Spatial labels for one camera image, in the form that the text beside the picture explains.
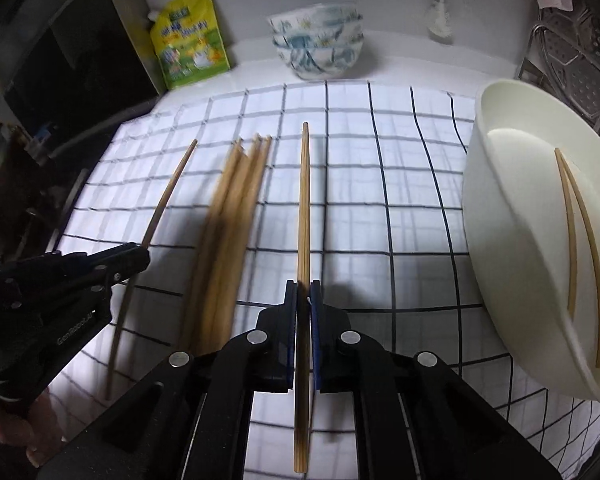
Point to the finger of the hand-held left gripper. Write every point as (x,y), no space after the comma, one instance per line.
(125,260)
(40,267)

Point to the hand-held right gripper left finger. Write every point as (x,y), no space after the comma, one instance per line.
(286,340)

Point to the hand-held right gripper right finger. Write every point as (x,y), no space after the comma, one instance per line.
(316,350)

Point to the pile of wooden chopsticks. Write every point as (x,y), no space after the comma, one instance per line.
(230,240)

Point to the large white basin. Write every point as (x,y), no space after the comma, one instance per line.
(510,240)

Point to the person's left hand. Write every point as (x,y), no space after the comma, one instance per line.
(15,430)

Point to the white black checked cloth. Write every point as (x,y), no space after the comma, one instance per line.
(380,185)

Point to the black glossy appliance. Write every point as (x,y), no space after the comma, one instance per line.
(80,60)

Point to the yellow green refill pouch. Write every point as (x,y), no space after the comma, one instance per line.
(190,45)

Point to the blue patterned ceramic bowl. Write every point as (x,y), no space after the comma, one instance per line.
(305,22)
(320,62)
(325,41)

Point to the white bottle brush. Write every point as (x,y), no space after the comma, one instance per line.
(440,22)

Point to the stainless steel dish rack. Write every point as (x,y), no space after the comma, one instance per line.
(528,50)

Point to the metal steamer basket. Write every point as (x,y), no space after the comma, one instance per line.
(575,60)

